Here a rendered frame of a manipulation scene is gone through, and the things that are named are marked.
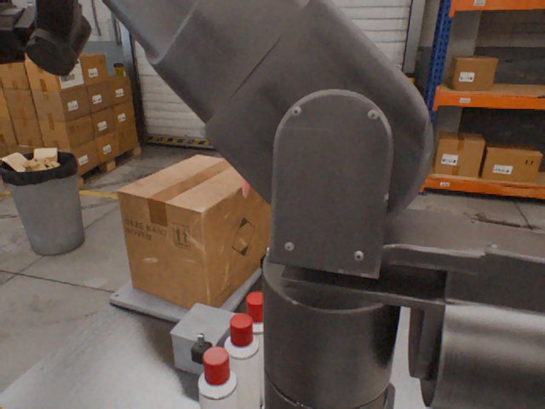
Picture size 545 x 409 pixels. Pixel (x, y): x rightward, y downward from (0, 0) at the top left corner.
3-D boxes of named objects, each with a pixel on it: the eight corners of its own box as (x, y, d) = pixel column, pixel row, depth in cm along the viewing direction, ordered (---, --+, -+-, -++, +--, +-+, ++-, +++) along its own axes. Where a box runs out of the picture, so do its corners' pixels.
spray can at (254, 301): (266, 411, 68) (266, 312, 59) (238, 401, 69) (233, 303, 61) (277, 388, 72) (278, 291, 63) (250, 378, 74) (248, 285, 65)
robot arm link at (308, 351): (281, 207, 19) (242, 272, 14) (436, 224, 18) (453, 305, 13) (280, 322, 22) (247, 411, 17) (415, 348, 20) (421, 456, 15)
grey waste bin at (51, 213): (63, 263, 268) (41, 175, 243) (9, 254, 279) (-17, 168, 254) (104, 233, 306) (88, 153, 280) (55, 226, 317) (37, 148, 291)
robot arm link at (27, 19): (20, 5, 74) (6, 26, 72) (69, 5, 72) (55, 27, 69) (54, 46, 82) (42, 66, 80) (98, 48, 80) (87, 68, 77)
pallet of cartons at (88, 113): (77, 192, 375) (48, 60, 327) (-2, 185, 393) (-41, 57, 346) (143, 154, 481) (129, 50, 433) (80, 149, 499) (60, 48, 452)
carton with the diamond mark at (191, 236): (209, 318, 93) (201, 211, 82) (132, 288, 103) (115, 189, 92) (271, 256, 117) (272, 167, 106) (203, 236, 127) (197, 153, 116)
